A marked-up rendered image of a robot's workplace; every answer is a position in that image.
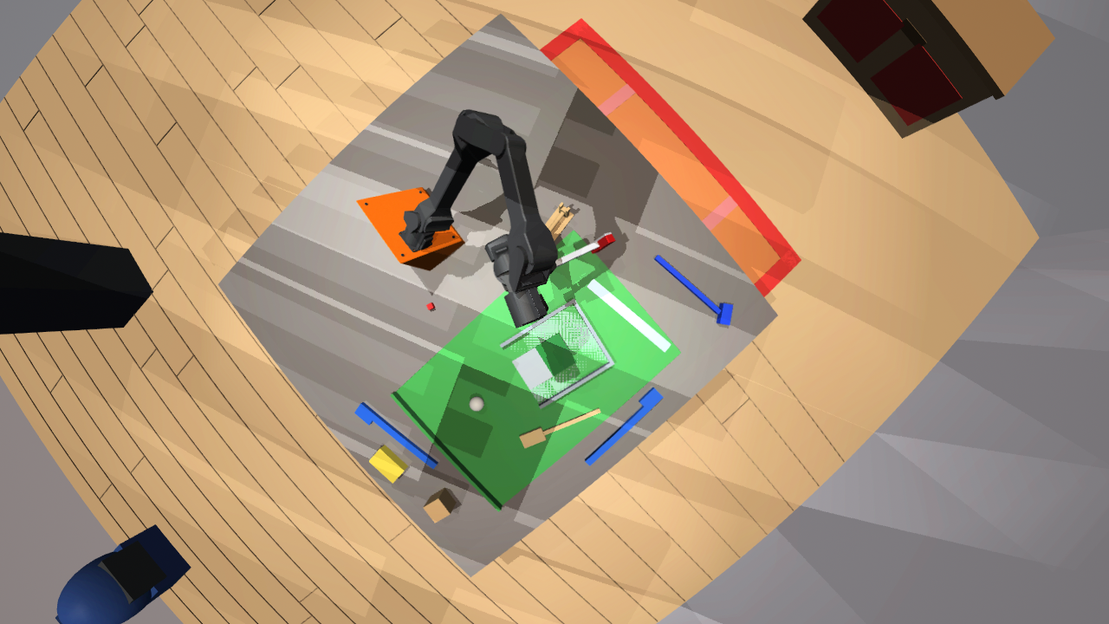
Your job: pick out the white flat bar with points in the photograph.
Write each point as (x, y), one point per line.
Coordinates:
(627, 314)

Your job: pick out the green putting mat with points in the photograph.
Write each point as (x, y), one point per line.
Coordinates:
(472, 364)

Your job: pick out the yellow rectangular block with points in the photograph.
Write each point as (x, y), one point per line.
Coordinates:
(388, 463)

